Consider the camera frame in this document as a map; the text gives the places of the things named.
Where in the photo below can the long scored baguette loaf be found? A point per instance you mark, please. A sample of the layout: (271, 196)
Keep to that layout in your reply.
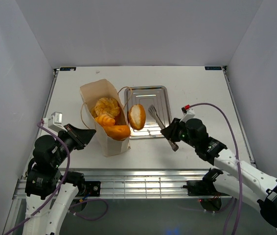
(117, 132)

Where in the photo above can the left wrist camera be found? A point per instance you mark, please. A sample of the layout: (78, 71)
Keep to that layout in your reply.
(54, 122)

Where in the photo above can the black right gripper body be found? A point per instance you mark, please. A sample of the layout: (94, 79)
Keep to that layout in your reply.
(177, 130)

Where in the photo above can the beige paper bag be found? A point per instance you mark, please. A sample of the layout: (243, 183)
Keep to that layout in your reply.
(90, 94)

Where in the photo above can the small croissant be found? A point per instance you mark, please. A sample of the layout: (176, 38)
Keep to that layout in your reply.
(105, 120)

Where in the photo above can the round smooth bun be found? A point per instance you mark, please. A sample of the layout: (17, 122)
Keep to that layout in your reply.
(137, 117)

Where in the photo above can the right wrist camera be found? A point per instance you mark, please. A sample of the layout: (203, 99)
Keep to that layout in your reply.
(188, 113)

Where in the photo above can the aluminium table frame rail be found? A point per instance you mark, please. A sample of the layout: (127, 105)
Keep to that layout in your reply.
(142, 184)

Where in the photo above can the sugared flower bun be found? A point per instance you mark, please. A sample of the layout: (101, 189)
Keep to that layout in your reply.
(107, 106)

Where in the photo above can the metal serving tongs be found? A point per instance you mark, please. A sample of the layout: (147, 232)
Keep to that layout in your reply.
(153, 113)

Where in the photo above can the silver metal tray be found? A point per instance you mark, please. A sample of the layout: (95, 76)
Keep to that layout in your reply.
(155, 101)

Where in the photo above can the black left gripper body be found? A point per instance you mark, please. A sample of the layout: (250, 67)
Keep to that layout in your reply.
(74, 139)

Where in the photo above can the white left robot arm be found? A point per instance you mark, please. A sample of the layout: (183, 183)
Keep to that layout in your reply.
(49, 193)

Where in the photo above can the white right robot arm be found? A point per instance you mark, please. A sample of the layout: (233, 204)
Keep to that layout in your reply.
(255, 187)

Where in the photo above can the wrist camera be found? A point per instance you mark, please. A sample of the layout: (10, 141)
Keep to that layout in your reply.
(54, 122)
(188, 113)

